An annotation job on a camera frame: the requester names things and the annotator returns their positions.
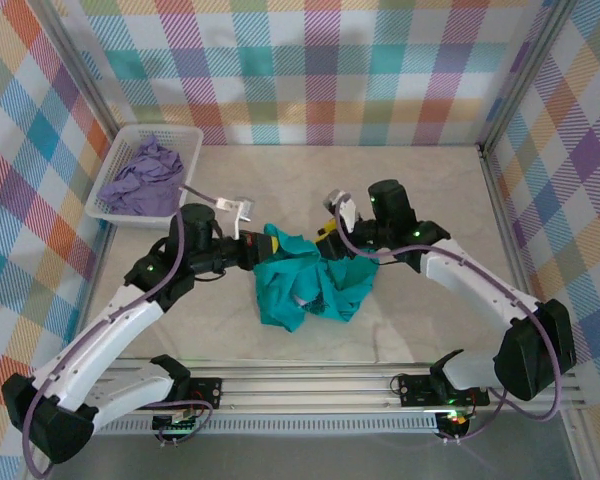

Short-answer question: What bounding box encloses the teal t-shirt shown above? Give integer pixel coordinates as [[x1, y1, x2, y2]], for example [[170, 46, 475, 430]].
[[253, 222, 381, 334]]

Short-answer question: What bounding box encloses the white plastic basket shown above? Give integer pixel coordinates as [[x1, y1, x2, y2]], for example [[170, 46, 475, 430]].
[[85, 124, 205, 231]]

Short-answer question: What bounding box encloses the purple t-shirt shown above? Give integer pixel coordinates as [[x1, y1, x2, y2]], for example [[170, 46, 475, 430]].
[[97, 134, 186, 219]]

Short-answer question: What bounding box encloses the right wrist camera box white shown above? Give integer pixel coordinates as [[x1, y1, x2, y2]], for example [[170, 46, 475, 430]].
[[322, 188, 361, 234]]

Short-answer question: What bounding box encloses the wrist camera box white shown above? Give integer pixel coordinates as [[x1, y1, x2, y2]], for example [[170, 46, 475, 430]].
[[322, 188, 361, 234], [214, 196, 258, 241]]

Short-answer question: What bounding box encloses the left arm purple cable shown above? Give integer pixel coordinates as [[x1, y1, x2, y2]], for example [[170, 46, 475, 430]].
[[22, 183, 215, 480]]

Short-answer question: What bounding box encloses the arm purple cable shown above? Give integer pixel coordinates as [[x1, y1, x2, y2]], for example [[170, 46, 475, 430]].
[[22, 183, 215, 480], [333, 204, 566, 444]]

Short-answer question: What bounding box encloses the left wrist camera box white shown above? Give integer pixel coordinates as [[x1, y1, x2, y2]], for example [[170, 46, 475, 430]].
[[214, 196, 258, 241]]

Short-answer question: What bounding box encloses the aluminium side rail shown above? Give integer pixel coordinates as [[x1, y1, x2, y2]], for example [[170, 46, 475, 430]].
[[477, 143, 557, 370]]

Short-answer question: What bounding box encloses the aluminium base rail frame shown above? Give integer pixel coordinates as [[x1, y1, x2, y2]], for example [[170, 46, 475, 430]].
[[34, 355, 587, 415]]

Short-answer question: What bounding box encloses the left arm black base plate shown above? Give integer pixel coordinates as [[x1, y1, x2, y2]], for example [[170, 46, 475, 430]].
[[132, 377, 224, 412]]

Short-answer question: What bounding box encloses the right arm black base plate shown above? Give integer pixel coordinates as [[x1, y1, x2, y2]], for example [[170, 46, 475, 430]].
[[396, 373, 492, 408]]

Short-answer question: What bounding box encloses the grey slotted cable duct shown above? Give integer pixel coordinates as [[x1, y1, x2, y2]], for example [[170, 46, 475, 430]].
[[59, 413, 440, 436]]

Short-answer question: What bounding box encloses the aluminium corner post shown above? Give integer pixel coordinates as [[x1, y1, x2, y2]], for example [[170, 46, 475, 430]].
[[478, 0, 580, 151], [27, 0, 142, 157]]

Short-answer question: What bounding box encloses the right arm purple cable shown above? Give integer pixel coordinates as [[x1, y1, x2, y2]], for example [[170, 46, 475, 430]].
[[333, 204, 566, 444]]

